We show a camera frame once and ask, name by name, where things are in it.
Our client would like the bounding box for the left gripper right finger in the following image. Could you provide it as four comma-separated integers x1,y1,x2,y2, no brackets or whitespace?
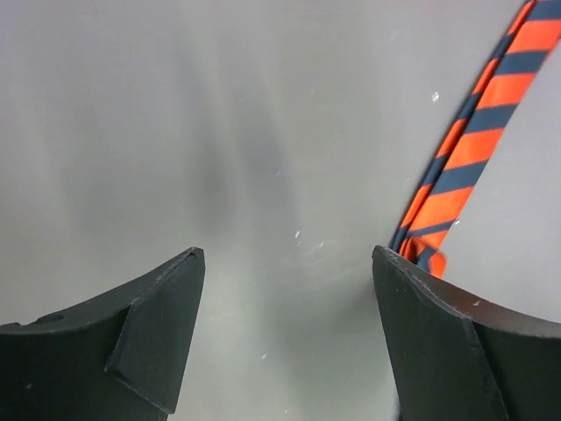
373,246,560,420

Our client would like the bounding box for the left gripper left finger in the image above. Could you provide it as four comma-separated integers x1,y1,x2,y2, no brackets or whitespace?
1,247,204,420

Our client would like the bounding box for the orange navy striped tie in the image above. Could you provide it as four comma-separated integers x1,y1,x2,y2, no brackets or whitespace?
390,1,560,277

